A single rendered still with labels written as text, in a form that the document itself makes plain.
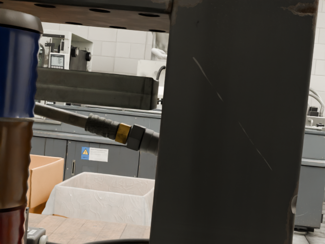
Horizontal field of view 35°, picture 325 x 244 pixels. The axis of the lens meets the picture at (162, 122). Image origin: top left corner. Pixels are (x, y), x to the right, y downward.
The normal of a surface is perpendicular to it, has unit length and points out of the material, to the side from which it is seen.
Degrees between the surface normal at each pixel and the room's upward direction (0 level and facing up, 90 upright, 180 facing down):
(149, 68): 90
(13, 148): 76
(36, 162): 92
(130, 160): 90
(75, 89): 90
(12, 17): 72
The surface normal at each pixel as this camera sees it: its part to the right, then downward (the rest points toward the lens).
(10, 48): 0.57, 0.34
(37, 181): 0.98, 0.06
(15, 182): 0.82, 0.35
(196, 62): -0.06, 0.05
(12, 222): 0.87, -0.14
